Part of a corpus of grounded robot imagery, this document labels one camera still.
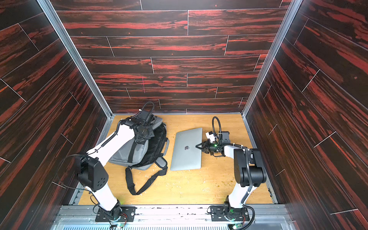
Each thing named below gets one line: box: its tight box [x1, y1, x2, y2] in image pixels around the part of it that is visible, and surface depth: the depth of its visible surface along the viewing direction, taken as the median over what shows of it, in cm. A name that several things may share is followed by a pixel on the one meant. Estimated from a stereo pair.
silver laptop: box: [170, 127, 203, 172], surface depth 95 cm
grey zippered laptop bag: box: [108, 116, 170, 196], surface depth 86 cm
